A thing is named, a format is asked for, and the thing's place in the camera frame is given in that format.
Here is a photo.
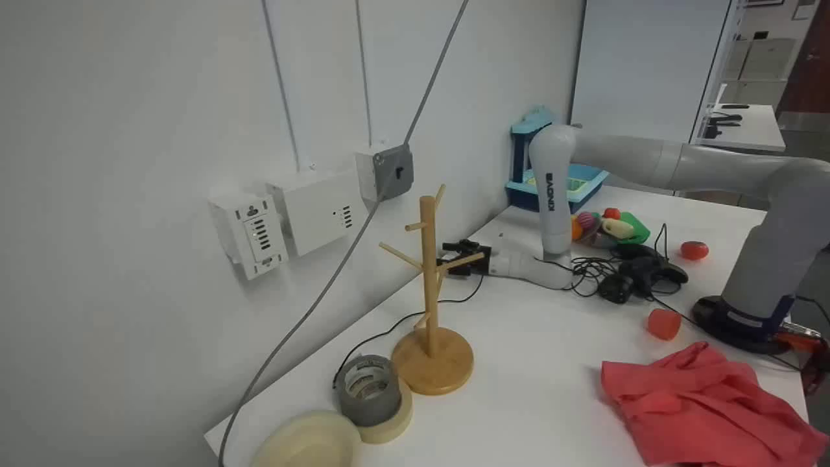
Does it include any red shirt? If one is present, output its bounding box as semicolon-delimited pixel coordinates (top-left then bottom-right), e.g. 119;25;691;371
596;340;830;467

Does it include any grey junction box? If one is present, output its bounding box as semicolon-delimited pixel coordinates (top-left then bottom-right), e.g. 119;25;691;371
353;140;416;205

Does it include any wooden mug tree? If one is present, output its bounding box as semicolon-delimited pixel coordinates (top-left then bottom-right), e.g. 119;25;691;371
375;180;487;398

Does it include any blue and white box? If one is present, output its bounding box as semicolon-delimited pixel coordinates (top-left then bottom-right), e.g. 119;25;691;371
502;103;611;215

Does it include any cream tape roll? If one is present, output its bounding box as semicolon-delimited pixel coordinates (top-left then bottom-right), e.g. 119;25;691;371
359;391;416;445

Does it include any green vegetable toy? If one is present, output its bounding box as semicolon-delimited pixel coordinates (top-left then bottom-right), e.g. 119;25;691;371
615;209;653;248

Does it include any black game controller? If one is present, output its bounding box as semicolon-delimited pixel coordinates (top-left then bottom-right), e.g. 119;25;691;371
593;243;693;306

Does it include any red ball toy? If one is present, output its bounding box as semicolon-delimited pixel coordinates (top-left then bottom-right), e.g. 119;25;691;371
646;306;684;343

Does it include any red tomato toy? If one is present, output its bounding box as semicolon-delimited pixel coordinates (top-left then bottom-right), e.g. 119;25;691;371
678;237;710;263

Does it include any white board panel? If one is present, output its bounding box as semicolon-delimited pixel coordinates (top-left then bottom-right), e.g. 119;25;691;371
569;0;737;145

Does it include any white background table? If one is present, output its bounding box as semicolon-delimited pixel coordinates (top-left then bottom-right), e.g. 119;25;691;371
691;81;789;152

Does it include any brown wooden door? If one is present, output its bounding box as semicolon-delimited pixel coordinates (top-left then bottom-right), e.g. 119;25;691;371
775;0;830;114

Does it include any black cable connector block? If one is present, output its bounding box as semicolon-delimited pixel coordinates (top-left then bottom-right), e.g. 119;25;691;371
439;237;496;280

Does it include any thin black table cable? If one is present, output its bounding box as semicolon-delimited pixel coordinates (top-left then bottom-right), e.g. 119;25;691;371
331;270;487;391

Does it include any plain white wall box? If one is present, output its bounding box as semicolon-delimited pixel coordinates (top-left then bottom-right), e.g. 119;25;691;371
265;165;370;260

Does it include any white labelled wall box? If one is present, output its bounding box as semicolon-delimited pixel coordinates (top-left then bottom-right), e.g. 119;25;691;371
205;184;291;283

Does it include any grey wall cable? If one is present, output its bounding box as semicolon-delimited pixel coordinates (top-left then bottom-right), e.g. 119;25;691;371
216;0;471;467

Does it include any white wall conduit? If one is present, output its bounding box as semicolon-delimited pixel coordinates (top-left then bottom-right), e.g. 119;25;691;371
349;0;379;151
257;0;305;177

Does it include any black tangled cable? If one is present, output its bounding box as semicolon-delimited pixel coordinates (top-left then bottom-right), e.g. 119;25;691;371
561;221;675;300

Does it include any black blue robot base mount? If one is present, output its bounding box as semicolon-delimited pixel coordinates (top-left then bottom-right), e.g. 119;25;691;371
691;293;830;357

